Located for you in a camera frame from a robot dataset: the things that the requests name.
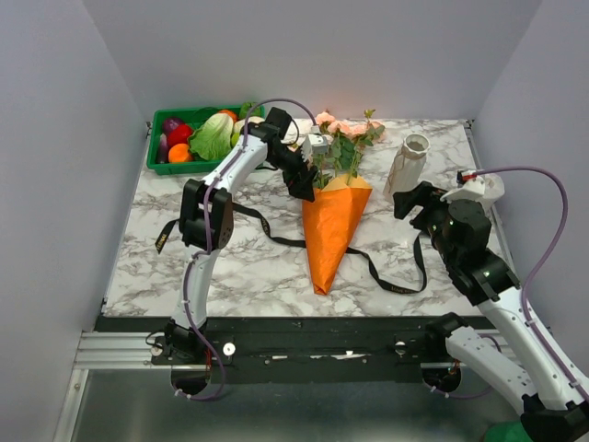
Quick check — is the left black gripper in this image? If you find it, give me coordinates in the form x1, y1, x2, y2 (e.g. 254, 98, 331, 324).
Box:
266, 145, 317, 203

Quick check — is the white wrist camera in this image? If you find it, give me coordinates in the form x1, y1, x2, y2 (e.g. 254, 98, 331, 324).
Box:
300, 134, 330, 162
440, 169, 486, 204

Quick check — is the white radish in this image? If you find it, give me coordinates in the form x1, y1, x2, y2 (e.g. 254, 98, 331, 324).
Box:
232, 116, 264, 134

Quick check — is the black ribbon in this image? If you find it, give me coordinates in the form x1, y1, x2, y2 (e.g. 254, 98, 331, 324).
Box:
155, 204, 428, 295

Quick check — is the purple eggplant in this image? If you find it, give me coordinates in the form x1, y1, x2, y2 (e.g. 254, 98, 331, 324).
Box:
156, 134, 170, 164

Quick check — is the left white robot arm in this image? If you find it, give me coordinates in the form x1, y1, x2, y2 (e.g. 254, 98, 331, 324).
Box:
152, 108, 318, 364

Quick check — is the purple onion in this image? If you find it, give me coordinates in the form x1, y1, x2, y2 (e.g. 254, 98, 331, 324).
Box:
161, 117, 184, 135

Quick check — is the green object bottom corner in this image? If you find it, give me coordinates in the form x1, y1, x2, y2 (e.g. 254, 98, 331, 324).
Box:
480, 421, 532, 442

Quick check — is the green bell pepper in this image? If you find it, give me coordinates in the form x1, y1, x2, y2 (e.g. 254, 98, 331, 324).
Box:
238, 101, 264, 120

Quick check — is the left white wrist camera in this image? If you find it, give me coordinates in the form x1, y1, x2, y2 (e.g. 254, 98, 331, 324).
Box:
300, 134, 330, 162

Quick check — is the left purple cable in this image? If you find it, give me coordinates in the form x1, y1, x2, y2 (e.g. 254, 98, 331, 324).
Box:
172, 98, 318, 401

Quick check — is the aluminium frame bar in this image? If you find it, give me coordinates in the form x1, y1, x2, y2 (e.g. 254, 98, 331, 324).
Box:
52, 331, 160, 442

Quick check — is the white cup with drawing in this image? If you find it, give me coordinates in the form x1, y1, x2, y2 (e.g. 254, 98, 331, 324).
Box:
479, 174, 505, 214

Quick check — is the green plastic crate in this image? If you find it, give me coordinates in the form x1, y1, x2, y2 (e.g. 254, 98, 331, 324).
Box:
145, 104, 244, 176

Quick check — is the orange fruit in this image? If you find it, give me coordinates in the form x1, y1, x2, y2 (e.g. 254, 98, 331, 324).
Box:
167, 144, 193, 164

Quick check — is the orange tomato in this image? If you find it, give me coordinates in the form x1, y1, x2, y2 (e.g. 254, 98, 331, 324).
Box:
217, 109, 238, 122

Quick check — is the green cabbage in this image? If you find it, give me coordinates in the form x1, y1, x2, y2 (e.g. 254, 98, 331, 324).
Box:
188, 112, 234, 161

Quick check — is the white ribbed vase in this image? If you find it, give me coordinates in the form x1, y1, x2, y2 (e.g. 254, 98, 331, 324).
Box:
384, 134, 430, 201

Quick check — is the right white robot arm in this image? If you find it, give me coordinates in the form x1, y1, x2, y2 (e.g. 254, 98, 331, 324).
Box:
393, 181, 588, 441

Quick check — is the pink rose stem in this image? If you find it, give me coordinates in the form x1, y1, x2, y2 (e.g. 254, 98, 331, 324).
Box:
316, 111, 355, 178
312, 134, 341, 189
347, 109, 385, 182

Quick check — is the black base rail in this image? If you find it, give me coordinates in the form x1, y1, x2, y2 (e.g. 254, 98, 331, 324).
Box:
94, 315, 507, 386

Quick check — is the orange wrapping paper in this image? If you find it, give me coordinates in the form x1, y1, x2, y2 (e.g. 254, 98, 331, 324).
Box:
302, 174, 372, 296

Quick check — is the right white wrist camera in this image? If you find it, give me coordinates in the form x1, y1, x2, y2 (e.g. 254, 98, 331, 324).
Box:
440, 169, 486, 204

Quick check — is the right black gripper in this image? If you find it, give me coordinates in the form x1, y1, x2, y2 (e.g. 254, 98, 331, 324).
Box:
393, 180, 457, 265

